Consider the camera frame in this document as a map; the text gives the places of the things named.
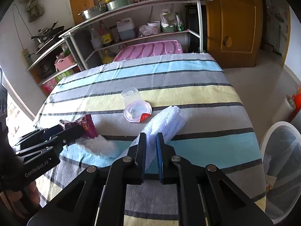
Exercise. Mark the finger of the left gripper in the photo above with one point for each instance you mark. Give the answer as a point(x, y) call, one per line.
point(65, 137)
point(36, 137)

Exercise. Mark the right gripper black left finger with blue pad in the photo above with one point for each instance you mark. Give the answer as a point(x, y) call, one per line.
point(97, 195)

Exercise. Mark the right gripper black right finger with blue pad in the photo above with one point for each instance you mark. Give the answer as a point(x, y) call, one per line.
point(206, 196)

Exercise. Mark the purple snack wrapper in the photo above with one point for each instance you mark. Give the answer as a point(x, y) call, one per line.
point(86, 124)

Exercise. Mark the white foam wrap sheet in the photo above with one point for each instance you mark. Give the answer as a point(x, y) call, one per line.
point(168, 122)

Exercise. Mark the white round trash bin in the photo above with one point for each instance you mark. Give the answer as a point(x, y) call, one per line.
point(280, 150)

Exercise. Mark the metal kitchen shelf rack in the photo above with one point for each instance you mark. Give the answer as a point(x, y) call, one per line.
point(81, 47)

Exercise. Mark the person's left hand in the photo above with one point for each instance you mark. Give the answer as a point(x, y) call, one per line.
point(12, 199)

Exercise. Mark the pink plastic basket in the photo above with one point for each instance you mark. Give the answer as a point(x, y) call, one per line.
point(63, 63)

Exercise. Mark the striped table cloth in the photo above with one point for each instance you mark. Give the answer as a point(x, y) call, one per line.
point(217, 130)

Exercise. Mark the black pots on stove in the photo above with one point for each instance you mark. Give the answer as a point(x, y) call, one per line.
point(46, 34)

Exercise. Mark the soy sauce bottle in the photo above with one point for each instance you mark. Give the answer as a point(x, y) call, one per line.
point(105, 35)

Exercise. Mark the white paper towel roll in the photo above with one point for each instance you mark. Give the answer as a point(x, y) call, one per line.
point(286, 111)

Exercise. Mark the green hanging cloth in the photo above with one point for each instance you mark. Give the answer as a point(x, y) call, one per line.
point(33, 9)

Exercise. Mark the steel mixing bowl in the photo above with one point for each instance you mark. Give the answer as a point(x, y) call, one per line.
point(93, 12)

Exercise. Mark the white oil jug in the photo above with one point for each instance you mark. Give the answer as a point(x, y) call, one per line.
point(126, 29)

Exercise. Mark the wooden cutting board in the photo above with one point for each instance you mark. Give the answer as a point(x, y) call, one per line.
point(77, 7)

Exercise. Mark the green enamel basin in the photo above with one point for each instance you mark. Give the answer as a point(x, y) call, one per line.
point(116, 4)

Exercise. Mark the pink storage box lid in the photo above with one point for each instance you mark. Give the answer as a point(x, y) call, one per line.
point(150, 49)

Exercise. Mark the wooden door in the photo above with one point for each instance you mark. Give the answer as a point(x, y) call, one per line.
point(234, 31)

